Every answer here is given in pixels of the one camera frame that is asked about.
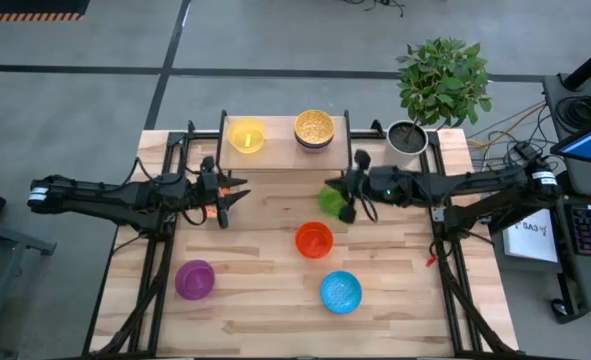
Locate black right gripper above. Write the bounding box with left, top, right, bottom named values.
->
left=323, top=148, right=377, bottom=225

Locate white plant pot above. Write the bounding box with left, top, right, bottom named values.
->
left=385, top=119, right=430, bottom=169

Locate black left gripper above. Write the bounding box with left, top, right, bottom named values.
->
left=194, top=155, right=252, bottom=230

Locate orange patterned ceramic bowl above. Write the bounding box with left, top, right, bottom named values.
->
left=293, top=109, right=336, bottom=146

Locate green leafy potted tree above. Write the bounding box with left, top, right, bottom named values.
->
left=395, top=37, right=494, bottom=129

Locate black power adapter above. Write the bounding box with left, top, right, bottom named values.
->
left=513, top=141, right=542, bottom=162

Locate black aluminium rig frame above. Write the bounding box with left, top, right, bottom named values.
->
left=82, top=119, right=521, bottom=359

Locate black coiled cable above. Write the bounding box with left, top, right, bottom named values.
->
left=556, top=94, right=591, bottom=132

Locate white paper sheet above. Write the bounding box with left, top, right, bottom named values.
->
left=502, top=208, right=560, bottom=264

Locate teal patterned ceramic bowl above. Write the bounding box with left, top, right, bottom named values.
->
left=320, top=270, right=364, bottom=315

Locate orange plastic bowl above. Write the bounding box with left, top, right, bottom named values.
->
left=294, top=221, right=335, bottom=260

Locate green plastic bowl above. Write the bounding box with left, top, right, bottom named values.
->
left=317, top=184, right=352, bottom=220

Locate black floor cable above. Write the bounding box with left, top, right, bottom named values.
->
left=343, top=0, right=407, bottom=17

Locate black pole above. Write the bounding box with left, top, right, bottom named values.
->
left=562, top=37, right=591, bottom=92

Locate purple plastic bowl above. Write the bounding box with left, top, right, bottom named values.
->
left=174, top=259, right=216, bottom=301

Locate yellow floor cable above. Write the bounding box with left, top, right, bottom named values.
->
left=467, top=102, right=547, bottom=151

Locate navy patterned ceramic bowl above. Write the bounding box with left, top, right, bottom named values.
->
left=295, top=133, right=335, bottom=150

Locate yellow plastic bowl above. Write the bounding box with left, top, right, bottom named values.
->
left=226, top=117, right=267, bottom=155

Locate grey side table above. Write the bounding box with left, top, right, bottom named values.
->
left=0, top=214, right=57, bottom=346

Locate black mat with hazard stripes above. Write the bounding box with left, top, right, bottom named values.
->
left=0, top=0, right=91, bottom=22

